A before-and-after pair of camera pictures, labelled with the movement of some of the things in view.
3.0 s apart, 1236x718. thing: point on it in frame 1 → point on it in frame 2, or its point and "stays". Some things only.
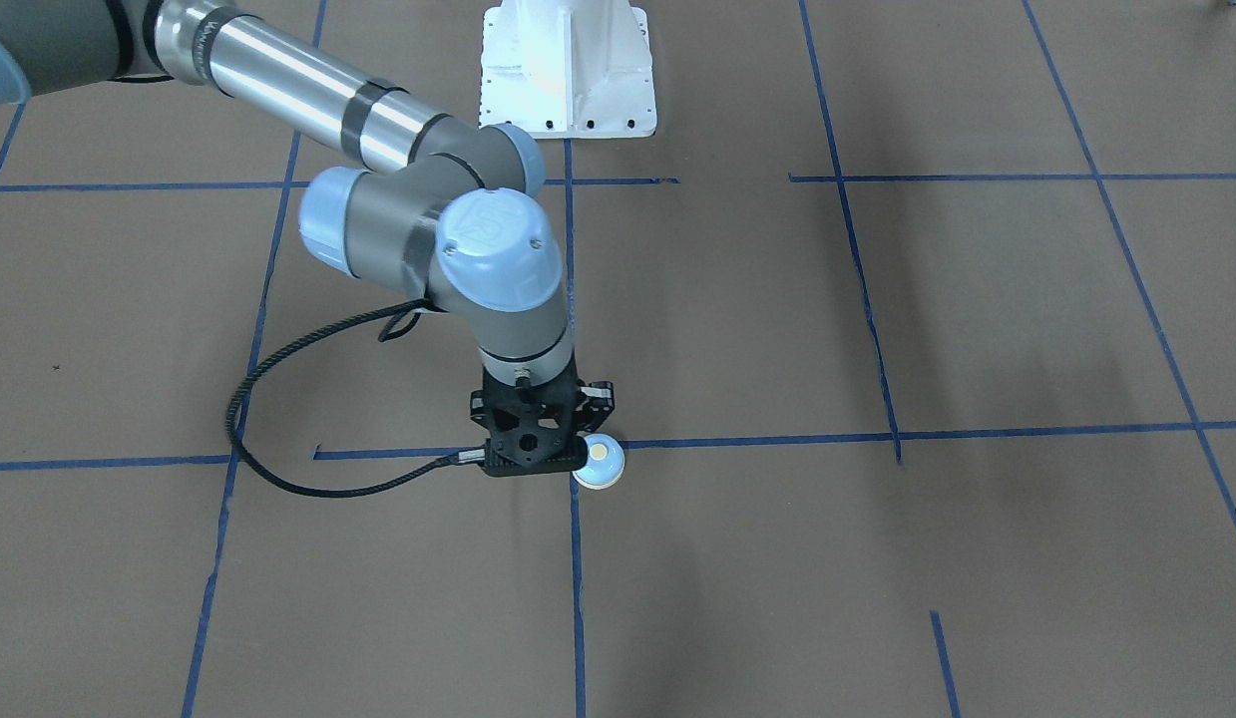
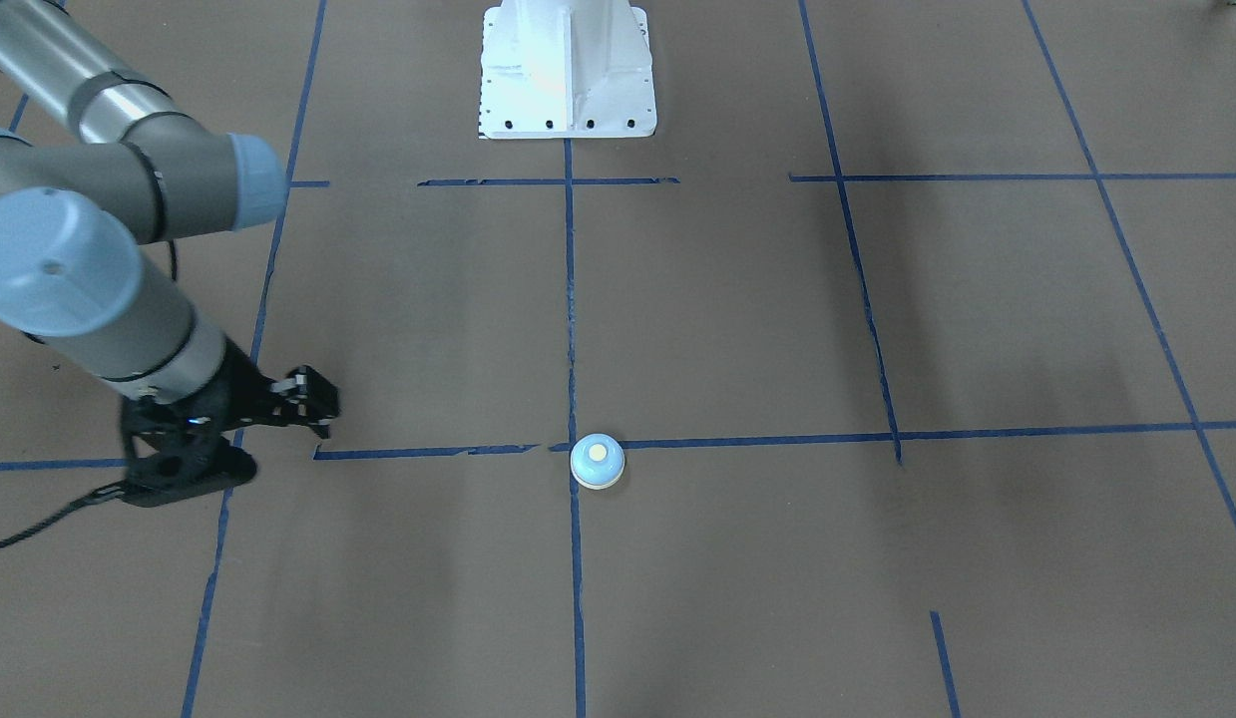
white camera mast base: x=568 y=69 stays
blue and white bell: x=605 y=464 stays
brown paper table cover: x=931 y=328 stays
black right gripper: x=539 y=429 → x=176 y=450
